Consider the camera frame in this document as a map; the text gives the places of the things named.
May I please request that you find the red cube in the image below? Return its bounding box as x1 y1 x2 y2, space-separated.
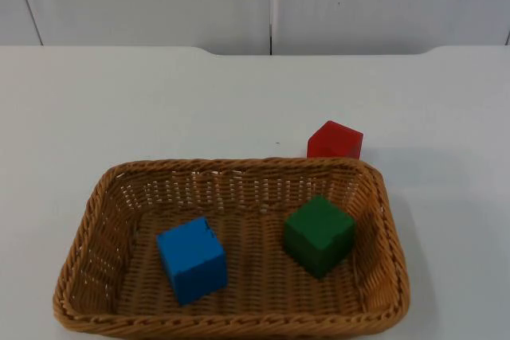
306 119 365 161

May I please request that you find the green cube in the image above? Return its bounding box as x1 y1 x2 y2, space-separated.
283 194 356 279

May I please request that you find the blue cube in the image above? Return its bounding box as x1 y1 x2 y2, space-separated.
155 217 229 306

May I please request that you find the pale brown wicker basket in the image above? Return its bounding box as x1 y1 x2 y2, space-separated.
53 156 411 340

